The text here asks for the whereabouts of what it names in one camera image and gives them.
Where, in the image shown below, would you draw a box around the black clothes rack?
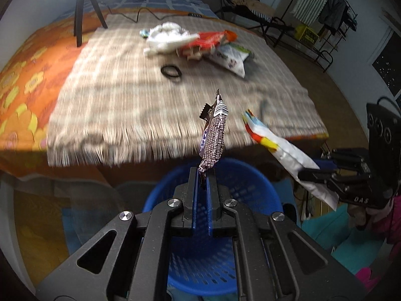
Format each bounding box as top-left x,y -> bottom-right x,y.
275,0 -> 357,73

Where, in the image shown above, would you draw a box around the teal cloth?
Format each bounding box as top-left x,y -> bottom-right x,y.
301,205 -> 385,274

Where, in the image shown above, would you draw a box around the black hair tie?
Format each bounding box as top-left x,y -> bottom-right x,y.
160,64 -> 183,79

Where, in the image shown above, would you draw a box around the beige plaid fringed blanket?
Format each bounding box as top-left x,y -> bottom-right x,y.
47,13 -> 328,167

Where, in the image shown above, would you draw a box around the white crumpled tissue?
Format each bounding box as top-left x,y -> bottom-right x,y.
143,22 -> 200,57

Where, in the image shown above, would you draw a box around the blue checked bed cover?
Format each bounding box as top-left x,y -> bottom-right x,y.
59,0 -> 220,20

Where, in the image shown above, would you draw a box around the black folding chair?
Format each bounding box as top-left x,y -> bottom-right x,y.
217,0 -> 295,46

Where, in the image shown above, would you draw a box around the tan clothes on chair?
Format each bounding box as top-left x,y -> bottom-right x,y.
232,0 -> 275,18

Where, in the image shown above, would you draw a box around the black cable with remote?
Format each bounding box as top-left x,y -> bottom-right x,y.
100,2 -> 204,24

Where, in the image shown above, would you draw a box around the blue plastic laundry basket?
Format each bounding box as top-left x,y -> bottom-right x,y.
142,157 -> 283,297

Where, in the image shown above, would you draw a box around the brown chocolate bar wrapper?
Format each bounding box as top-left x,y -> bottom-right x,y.
198,89 -> 228,177

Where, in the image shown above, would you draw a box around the red snack packet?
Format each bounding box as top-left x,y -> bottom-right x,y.
176,30 -> 238,60

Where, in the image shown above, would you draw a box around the yellow box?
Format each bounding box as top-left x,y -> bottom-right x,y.
294,25 -> 319,46

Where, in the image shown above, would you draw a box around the black tripod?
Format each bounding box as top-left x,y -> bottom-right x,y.
72,0 -> 109,48

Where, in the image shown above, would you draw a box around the white chip bag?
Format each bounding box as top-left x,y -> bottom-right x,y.
207,43 -> 254,78

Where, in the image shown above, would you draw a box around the dark hanging jacket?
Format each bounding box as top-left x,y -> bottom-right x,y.
317,0 -> 357,37

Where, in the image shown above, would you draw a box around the white colourful snack wrapper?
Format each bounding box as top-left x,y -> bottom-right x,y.
242,110 -> 339,211

